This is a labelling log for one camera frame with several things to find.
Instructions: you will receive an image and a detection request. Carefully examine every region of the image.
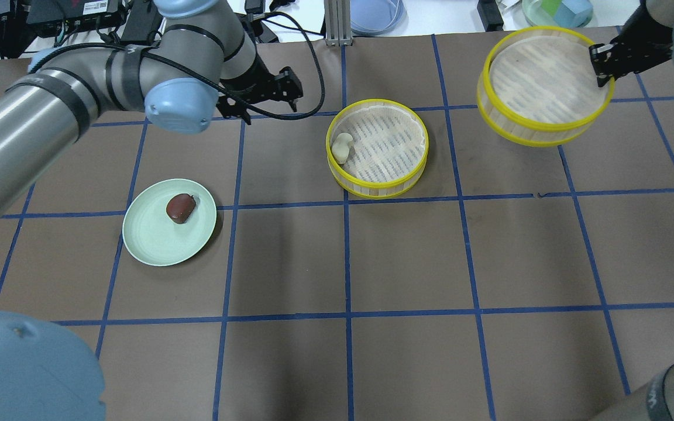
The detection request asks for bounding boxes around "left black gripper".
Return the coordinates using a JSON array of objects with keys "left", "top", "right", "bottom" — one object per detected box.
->
[{"left": 219, "top": 58, "right": 303, "bottom": 125}]

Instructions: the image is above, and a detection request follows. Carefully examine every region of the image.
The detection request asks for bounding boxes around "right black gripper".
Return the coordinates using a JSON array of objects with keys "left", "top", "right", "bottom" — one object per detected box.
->
[{"left": 589, "top": 1, "right": 674, "bottom": 88}]

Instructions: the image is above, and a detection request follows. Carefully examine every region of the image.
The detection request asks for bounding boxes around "yellow bamboo steamer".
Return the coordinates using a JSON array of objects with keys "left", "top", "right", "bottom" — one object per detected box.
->
[
  {"left": 476, "top": 26, "right": 615, "bottom": 147},
  {"left": 325, "top": 99, "right": 430, "bottom": 199}
]

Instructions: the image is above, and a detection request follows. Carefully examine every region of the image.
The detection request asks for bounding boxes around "white steamed bun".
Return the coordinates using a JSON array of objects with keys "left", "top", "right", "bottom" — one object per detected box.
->
[{"left": 330, "top": 133, "right": 354, "bottom": 165}]

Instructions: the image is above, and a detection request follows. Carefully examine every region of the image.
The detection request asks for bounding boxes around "brown steamed bun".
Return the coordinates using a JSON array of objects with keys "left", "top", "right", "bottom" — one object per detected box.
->
[{"left": 165, "top": 194, "right": 197, "bottom": 225}]

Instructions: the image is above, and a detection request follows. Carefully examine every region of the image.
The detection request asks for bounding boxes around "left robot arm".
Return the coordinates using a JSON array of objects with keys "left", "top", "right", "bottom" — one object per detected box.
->
[{"left": 0, "top": 1, "right": 303, "bottom": 420}]

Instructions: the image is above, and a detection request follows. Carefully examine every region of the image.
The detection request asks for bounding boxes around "green bowl with sponges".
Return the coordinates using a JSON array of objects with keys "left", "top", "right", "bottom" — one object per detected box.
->
[{"left": 521, "top": 1, "right": 594, "bottom": 29}]

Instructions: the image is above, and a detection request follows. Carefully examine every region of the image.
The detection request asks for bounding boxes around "blue plate on desk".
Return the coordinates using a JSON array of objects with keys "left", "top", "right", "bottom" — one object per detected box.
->
[{"left": 350, "top": 1, "right": 405, "bottom": 36}]

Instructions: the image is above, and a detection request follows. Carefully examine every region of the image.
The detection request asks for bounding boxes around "black power adapter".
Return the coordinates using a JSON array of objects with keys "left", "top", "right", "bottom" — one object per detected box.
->
[{"left": 119, "top": 1, "right": 163, "bottom": 46}]

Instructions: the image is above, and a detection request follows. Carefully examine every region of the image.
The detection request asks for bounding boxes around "mint green plate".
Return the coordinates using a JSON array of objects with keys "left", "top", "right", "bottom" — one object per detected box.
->
[{"left": 121, "top": 178, "right": 217, "bottom": 267}]

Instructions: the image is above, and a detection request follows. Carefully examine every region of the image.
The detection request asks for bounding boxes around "aluminium frame post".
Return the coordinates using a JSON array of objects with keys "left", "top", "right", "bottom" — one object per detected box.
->
[{"left": 323, "top": 0, "right": 353, "bottom": 46}]

